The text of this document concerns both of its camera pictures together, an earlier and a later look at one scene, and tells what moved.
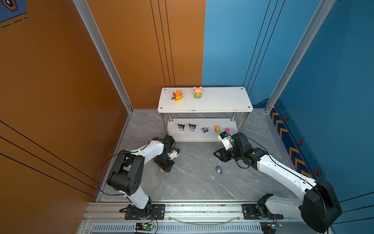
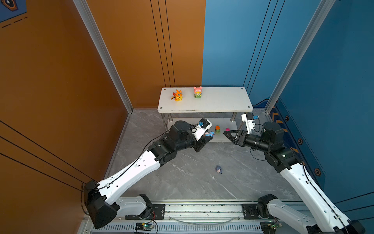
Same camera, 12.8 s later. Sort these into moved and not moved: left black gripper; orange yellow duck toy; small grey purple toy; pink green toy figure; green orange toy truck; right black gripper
Moved: right black gripper; left black gripper
Not moved: pink green toy figure; orange yellow duck toy; small grey purple toy; green orange toy truck
